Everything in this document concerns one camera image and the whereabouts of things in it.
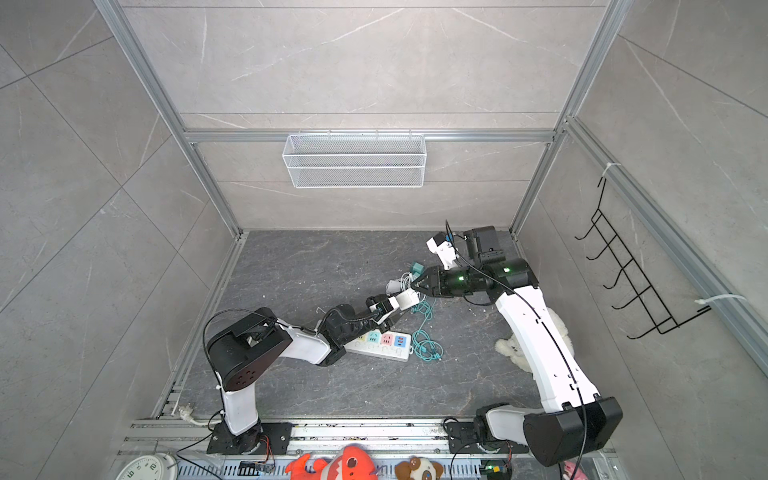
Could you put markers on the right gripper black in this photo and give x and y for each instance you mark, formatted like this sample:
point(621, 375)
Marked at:
point(437, 277)

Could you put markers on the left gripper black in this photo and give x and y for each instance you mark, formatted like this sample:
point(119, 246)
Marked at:
point(380, 306)

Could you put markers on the white power strip colourful sockets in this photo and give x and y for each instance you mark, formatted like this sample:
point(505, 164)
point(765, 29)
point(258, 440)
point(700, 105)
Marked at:
point(390, 345)

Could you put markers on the white USB charger block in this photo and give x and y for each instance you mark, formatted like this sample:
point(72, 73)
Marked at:
point(407, 299)

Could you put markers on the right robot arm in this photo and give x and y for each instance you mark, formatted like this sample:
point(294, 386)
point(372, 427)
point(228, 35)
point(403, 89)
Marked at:
point(575, 418)

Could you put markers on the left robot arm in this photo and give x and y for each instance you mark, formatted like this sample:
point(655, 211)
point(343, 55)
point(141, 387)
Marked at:
point(242, 352)

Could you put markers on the white grey charger block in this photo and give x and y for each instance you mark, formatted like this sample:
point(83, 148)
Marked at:
point(397, 286)

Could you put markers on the red plush lobster toy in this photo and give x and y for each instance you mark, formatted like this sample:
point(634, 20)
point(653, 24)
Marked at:
point(353, 463)

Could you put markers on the brown white plush dog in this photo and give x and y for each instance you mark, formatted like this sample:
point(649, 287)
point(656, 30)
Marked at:
point(419, 468)

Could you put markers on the pink plush toy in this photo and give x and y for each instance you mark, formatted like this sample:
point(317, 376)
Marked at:
point(570, 471)

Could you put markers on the white round clock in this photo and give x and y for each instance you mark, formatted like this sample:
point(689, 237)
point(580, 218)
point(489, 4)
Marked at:
point(160, 466)

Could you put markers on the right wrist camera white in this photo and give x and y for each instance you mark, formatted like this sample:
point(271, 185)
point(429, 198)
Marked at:
point(440, 245)

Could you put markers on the black wall hook rack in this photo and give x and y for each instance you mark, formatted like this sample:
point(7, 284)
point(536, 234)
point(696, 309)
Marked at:
point(632, 274)

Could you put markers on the white wire mesh basket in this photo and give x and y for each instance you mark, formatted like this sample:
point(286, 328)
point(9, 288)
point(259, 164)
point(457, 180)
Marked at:
point(348, 161)

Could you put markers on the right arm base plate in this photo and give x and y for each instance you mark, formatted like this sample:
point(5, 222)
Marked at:
point(465, 438)

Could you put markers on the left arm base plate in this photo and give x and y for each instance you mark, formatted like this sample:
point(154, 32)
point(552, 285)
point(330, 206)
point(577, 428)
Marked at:
point(257, 440)

